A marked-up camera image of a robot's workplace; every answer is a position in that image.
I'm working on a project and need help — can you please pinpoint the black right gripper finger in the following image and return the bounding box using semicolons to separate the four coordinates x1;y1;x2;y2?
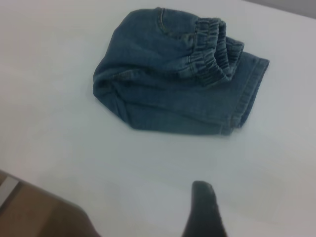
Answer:
181;180;230;237

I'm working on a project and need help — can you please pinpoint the blue denim shorts cartoon print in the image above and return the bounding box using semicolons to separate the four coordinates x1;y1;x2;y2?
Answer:
92;7;270;136

